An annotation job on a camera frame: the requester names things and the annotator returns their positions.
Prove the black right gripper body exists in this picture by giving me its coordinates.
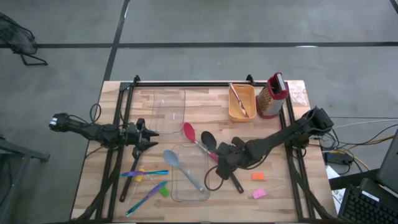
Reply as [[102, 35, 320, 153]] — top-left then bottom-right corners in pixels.
[[216, 136, 249, 180]]

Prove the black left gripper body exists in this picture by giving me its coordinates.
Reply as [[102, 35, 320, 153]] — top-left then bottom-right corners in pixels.
[[124, 117, 147, 154]]

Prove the grey nylon spoon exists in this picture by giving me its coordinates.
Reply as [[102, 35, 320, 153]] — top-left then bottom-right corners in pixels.
[[163, 149, 206, 193]]

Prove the black nylon spoon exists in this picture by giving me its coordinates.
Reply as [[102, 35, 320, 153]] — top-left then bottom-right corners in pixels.
[[201, 131, 244, 194]]

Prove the orange mini spatula clear handle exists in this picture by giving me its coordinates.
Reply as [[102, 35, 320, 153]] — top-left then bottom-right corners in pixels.
[[251, 172, 289, 187]]

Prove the red spoon steel handle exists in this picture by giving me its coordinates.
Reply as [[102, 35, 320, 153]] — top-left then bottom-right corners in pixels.
[[182, 122, 220, 163]]

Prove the pink mini spatula clear handle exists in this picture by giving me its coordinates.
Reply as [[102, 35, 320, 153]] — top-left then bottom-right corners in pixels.
[[252, 180, 289, 200]]

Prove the green mini spatula clear handle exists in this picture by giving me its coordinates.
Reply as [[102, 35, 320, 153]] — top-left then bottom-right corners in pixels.
[[146, 175, 170, 198]]

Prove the copper metal cutlery piece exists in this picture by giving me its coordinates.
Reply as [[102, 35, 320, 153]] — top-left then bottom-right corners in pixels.
[[228, 82, 250, 118]]

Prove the iridescent metal cutlery piece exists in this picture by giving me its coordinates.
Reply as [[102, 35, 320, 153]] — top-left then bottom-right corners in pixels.
[[126, 181, 168, 218], [120, 169, 169, 177]]

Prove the clear plastic container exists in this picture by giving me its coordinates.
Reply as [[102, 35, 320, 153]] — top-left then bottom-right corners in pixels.
[[170, 142, 211, 203], [149, 88, 187, 134]]

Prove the black slotted spatula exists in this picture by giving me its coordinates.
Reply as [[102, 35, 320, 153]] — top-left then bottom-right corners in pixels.
[[119, 147, 141, 202]]

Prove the yellow plastic bin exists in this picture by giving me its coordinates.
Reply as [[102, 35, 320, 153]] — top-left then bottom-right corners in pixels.
[[228, 83, 257, 123]]

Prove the clear plastic bag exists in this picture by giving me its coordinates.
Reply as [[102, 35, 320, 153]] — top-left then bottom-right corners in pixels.
[[287, 81, 310, 106]]

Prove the white paper sheet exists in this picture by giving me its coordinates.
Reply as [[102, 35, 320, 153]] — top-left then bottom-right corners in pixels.
[[325, 173, 346, 205]]

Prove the black power adapter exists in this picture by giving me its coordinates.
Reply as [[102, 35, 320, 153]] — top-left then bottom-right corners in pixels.
[[325, 151, 354, 166]]

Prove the grey side table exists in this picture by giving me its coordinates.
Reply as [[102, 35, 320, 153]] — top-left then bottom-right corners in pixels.
[[0, 136, 50, 224]]

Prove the black keyboard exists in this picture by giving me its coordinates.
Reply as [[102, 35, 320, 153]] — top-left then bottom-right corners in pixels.
[[337, 185, 398, 224]]

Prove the black mesh chair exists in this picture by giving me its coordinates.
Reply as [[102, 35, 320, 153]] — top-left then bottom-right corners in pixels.
[[0, 11, 49, 66]]

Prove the dark computer monitor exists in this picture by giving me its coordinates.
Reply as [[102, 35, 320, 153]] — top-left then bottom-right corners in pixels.
[[376, 129, 398, 194]]

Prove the yellow mini spatula clear handle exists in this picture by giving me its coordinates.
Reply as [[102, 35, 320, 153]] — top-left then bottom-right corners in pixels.
[[135, 169, 159, 187]]

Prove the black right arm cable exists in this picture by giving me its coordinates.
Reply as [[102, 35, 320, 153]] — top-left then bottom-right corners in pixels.
[[204, 164, 225, 192]]

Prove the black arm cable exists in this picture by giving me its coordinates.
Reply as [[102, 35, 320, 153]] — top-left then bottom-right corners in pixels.
[[204, 164, 225, 192], [89, 103, 102, 124]]

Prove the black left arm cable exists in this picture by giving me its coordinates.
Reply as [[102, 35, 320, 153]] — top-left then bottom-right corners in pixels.
[[89, 103, 102, 124]]

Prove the black aluminium table frame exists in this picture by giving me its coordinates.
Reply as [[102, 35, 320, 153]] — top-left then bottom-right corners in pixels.
[[71, 74, 338, 223]]

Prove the steel box grater red handle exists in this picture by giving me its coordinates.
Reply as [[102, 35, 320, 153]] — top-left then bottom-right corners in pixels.
[[255, 72, 290, 119]]

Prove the yellow cable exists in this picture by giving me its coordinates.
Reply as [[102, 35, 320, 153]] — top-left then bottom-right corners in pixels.
[[326, 134, 396, 171]]

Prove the grey cable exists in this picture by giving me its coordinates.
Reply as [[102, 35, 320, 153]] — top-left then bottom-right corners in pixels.
[[332, 119, 398, 129]]

